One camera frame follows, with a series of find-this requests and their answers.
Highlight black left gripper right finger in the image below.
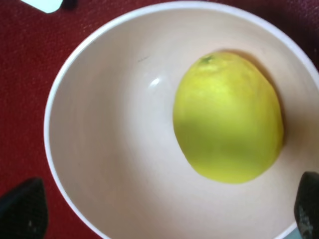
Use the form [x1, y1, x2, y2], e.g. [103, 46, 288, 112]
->
[294, 171, 319, 239]

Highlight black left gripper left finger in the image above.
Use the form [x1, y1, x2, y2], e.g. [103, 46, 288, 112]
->
[0, 178, 48, 239]

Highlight yellow lemon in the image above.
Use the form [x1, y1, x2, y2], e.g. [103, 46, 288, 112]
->
[173, 51, 284, 184]

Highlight pink bowl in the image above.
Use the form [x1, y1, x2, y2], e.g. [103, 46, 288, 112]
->
[44, 1, 319, 239]

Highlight red tablecloth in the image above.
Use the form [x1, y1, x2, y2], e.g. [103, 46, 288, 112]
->
[0, 0, 319, 239]

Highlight white snack pouch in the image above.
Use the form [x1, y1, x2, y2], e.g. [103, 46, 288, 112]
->
[21, 0, 63, 13]

